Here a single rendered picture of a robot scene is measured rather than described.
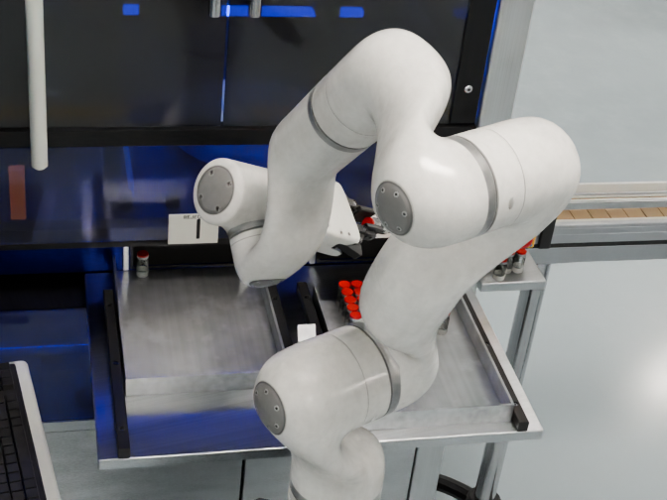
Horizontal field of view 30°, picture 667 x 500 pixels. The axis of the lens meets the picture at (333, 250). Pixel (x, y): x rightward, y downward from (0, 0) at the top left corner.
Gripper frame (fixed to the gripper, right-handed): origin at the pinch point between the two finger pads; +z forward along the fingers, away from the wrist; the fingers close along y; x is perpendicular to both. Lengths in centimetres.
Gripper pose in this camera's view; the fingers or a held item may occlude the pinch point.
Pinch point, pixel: (363, 222)
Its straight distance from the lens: 177.9
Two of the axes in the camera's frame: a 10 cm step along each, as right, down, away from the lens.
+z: 6.0, 1.1, 8.0
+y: 3.2, 8.8, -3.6
